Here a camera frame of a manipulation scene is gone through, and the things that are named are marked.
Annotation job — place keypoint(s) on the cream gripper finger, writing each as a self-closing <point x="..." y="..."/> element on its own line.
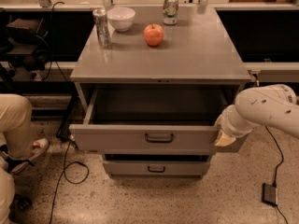
<point x="223" y="139"/>

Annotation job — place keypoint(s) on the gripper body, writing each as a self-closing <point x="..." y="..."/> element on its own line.
<point x="227" y="125"/>

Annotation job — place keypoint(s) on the grey top drawer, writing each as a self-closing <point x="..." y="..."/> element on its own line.
<point x="153" y="119"/>

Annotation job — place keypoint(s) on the grey drawer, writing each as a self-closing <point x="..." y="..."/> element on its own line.
<point x="153" y="119"/>
<point x="155" y="168"/>

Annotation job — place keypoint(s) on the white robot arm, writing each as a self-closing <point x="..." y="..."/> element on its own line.
<point x="274" y="106"/>

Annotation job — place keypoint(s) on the grey drawer cabinet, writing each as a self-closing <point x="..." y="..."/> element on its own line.
<point x="195" y="51"/>

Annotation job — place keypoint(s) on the grey bottom drawer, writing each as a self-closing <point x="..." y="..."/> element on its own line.
<point x="155" y="168"/>

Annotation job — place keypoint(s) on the black power adapter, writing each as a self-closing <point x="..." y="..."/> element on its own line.
<point x="270" y="194"/>

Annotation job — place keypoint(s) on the red apple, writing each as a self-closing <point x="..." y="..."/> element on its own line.
<point x="153" y="34"/>

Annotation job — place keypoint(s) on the green white soda can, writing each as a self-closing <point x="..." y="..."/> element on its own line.
<point x="170" y="12"/>

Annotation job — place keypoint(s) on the white bowl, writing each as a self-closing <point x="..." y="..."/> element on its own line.
<point x="121" y="18"/>

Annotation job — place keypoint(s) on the tall silver can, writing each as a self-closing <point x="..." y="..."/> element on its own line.
<point x="101" y="24"/>

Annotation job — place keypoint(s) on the white sneaker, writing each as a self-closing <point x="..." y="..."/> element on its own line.
<point x="31" y="154"/>

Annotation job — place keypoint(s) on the person's leg in khaki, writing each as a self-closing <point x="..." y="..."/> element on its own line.
<point x="15" y="119"/>

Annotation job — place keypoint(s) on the black equipment on left shelf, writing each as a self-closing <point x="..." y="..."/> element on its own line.
<point x="20" y="41"/>

